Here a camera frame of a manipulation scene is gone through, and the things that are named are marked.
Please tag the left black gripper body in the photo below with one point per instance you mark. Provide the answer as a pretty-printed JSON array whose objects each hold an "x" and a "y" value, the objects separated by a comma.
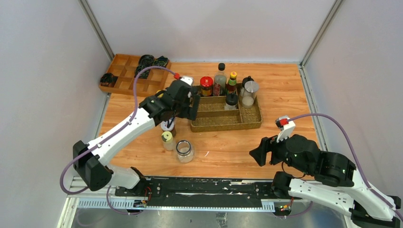
[{"x": 182, "y": 109}]

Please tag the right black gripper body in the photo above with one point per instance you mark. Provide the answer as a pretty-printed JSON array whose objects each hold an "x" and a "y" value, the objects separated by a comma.
[{"x": 279, "y": 153}]

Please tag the red cap sauce bottle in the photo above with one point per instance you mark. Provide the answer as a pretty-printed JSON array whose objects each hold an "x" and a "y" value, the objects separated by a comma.
[{"x": 206, "y": 84}]

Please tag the tall black cap oil bottle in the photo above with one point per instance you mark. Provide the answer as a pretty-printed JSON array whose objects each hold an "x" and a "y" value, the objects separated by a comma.
[{"x": 220, "y": 80}]

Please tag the yellow cap chili sauce bottle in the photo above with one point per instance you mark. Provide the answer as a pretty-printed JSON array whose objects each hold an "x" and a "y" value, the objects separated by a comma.
[{"x": 231, "y": 84}]

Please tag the steel lid glass jar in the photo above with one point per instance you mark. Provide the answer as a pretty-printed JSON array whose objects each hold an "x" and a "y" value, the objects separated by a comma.
[{"x": 250, "y": 91}]

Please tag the yellow cap green bottle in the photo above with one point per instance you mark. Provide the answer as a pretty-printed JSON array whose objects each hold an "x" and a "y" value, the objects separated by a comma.
[{"x": 159, "y": 93}]

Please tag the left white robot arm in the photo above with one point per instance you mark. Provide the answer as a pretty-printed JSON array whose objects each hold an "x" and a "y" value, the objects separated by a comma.
[{"x": 92, "y": 160}]

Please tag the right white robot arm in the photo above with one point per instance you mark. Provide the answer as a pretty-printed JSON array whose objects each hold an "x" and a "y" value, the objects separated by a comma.
[{"x": 342, "y": 186}]

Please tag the wooden compartment organizer box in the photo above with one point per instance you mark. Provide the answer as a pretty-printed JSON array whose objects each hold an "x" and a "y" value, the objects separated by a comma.
[{"x": 123, "y": 68}]

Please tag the pale green cap shaker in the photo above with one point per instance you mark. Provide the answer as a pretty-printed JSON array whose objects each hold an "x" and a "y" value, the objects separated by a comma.
[{"x": 168, "y": 141}]

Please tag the open glass jar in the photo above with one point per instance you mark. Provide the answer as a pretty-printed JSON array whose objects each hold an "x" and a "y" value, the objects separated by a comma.
[{"x": 185, "y": 151}]

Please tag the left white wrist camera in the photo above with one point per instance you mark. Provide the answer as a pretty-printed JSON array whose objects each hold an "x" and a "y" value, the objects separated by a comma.
[{"x": 187, "y": 79}]

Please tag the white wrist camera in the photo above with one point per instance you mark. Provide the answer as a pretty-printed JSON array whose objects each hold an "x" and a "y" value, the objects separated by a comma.
[
  {"x": 286, "y": 127},
  {"x": 187, "y": 79}
]

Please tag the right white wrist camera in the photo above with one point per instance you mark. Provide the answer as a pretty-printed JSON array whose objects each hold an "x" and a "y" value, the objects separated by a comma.
[{"x": 286, "y": 127}]

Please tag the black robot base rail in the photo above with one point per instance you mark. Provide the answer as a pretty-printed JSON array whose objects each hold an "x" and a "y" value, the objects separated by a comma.
[{"x": 204, "y": 194}]

